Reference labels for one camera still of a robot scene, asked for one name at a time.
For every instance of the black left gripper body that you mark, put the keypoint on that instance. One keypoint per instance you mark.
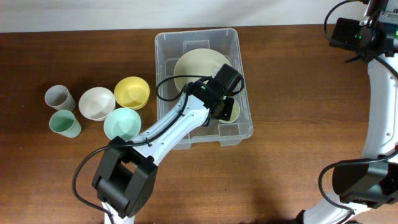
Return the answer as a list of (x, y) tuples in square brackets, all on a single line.
[(227, 112)]

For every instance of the cream cup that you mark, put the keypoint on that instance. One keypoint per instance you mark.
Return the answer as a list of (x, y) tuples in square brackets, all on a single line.
[(234, 114)]

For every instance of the smaller beige plate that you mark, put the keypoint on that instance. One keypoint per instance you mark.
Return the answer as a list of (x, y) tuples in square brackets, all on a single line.
[(201, 62)]

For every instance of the yellow bowl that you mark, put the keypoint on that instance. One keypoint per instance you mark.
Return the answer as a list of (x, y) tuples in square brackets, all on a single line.
[(132, 92)]

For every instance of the mint green bowl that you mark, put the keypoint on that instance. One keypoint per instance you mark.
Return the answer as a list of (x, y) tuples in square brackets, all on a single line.
[(122, 122)]

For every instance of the mint green cup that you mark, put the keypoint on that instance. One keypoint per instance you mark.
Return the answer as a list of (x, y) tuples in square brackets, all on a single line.
[(65, 123)]

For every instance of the grey cup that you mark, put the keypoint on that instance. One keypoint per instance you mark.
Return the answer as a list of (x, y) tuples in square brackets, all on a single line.
[(58, 97)]

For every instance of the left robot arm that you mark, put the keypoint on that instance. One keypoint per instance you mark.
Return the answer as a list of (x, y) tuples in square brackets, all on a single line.
[(125, 177)]

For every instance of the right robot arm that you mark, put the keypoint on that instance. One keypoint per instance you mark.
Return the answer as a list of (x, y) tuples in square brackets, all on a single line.
[(351, 187)]

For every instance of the clear plastic storage container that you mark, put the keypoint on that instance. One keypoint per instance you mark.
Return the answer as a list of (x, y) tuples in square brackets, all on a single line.
[(170, 46)]

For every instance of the white bowl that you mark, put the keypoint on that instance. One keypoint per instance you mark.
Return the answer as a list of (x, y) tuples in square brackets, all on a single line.
[(97, 103)]

